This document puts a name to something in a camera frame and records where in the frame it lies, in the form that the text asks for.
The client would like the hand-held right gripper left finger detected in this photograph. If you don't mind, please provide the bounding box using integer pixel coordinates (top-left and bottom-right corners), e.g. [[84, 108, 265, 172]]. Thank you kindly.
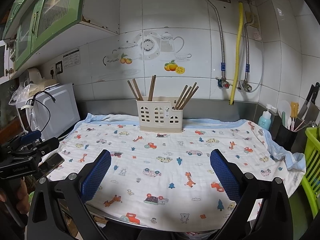
[[26, 149, 112, 240]]

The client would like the white cartoon printed cloth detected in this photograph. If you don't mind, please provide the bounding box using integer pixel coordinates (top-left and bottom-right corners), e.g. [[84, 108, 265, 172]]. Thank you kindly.
[[46, 113, 307, 227]]

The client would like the green wall cabinet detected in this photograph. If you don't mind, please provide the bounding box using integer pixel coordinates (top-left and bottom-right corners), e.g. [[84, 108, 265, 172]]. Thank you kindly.
[[0, 0, 119, 72]]

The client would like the green plastic basket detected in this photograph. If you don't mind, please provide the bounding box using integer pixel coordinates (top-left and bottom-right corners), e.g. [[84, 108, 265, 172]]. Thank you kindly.
[[300, 127, 320, 218]]

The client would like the black handled cleaver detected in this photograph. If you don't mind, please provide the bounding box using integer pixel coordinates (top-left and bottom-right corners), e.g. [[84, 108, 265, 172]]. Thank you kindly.
[[297, 82, 320, 120]]

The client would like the bunch of wooden chopsticks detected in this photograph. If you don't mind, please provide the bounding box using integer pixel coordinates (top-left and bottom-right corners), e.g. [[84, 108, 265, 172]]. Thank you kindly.
[[127, 74, 200, 110]]

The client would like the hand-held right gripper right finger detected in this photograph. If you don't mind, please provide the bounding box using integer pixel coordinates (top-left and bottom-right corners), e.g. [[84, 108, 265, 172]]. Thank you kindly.
[[209, 149, 293, 240]]

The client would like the metal flexible hose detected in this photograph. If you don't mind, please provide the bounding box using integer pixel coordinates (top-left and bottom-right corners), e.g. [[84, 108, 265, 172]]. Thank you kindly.
[[244, 21, 255, 85], [201, 0, 227, 80]]

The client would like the white spatula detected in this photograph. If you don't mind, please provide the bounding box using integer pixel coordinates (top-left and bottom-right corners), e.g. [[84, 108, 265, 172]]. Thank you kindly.
[[277, 100, 292, 128]]

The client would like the white microwave oven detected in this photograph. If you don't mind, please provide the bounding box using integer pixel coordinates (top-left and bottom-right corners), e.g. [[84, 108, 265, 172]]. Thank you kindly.
[[15, 83, 81, 142]]

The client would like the black cable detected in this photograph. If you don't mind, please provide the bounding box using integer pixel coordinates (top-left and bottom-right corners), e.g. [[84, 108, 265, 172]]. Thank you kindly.
[[26, 91, 57, 133]]

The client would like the water valve with red knob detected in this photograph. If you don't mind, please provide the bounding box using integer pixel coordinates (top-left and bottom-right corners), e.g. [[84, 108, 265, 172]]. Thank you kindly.
[[216, 76, 230, 88]]

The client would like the yellow gas hose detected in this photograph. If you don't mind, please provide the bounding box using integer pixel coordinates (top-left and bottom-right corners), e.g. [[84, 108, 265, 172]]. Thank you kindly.
[[229, 2, 244, 105]]

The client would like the clear plastic bag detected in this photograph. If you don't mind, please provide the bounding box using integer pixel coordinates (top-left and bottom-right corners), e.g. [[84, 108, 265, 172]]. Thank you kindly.
[[9, 84, 38, 105]]

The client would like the black smartphone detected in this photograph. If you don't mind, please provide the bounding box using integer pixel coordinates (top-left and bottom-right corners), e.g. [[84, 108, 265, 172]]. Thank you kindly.
[[37, 153, 65, 174]]

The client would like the beige kitchen appliance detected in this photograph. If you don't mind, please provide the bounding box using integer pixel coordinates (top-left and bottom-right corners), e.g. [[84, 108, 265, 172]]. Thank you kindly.
[[24, 68, 44, 85]]

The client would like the black utensil pot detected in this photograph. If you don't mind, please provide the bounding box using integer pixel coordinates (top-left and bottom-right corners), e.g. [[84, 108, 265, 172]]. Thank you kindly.
[[274, 124, 298, 152]]

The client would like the person's left hand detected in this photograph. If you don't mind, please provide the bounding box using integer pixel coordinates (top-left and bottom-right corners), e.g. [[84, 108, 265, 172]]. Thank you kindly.
[[15, 179, 31, 214]]

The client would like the yellow brush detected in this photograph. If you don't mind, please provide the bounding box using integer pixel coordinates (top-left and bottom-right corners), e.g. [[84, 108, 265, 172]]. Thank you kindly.
[[290, 102, 299, 130]]

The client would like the thin white hose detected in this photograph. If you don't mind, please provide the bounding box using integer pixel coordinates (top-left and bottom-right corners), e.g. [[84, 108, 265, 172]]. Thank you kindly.
[[239, 25, 265, 93]]

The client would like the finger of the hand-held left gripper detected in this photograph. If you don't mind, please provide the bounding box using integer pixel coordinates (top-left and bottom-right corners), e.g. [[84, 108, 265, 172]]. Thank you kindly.
[[32, 137, 60, 155], [20, 130, 42, 144]]

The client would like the blue pump soap bottle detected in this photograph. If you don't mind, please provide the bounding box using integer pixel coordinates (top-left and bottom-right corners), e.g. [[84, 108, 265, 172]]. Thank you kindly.
[[257, 104, 273, 130]]

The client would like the black and white wall sticker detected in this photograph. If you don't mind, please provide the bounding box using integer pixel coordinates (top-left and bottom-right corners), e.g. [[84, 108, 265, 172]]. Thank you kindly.
[[62, 49, 82, 69]]

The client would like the metal water valve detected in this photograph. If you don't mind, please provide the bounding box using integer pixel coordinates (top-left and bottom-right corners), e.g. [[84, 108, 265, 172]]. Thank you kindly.
[[239, 80, 253, 92]]

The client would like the cream plastic utensil holder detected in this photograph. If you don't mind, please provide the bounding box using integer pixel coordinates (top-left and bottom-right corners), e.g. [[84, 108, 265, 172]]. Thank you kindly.
[[136, 99, 183, 133]]

